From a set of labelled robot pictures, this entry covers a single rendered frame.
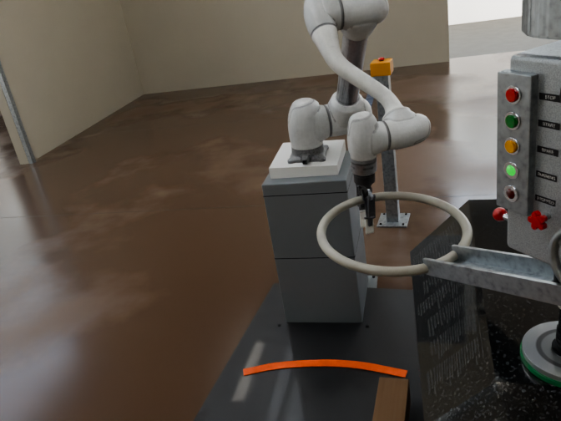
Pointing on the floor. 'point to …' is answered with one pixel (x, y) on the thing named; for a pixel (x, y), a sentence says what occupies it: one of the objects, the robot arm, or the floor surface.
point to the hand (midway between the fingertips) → (366, 222)
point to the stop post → (381, 68)
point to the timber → (392, 400)
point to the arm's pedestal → (305, 246)
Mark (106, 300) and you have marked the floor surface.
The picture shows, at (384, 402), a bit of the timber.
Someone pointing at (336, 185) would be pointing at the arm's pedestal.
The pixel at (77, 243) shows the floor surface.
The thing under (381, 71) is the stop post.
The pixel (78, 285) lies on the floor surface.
